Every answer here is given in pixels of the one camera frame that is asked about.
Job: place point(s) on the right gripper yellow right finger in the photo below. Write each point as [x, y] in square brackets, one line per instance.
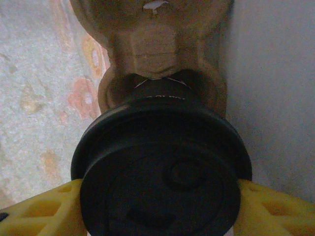
[278, 216]

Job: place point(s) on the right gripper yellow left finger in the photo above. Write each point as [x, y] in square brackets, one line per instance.
[37, 216]

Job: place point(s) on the black plastic cup lid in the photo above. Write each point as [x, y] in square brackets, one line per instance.
[160, 159]

